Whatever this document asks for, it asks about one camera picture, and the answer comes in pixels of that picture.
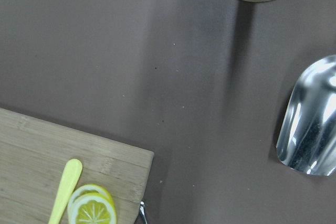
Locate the steel ice scoop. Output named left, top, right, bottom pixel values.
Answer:
left=276, top=55, right=335, bottom=176

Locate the yellow plastic knife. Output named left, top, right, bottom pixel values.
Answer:
left=48, top=159, right=82, bottom=223

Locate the lower lemon slice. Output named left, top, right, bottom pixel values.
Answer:
left=67, top=184, right=114, bottom=211

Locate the bamboo cutting board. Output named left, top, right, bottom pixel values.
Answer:
left=1, top=109, right=154, bottom=223

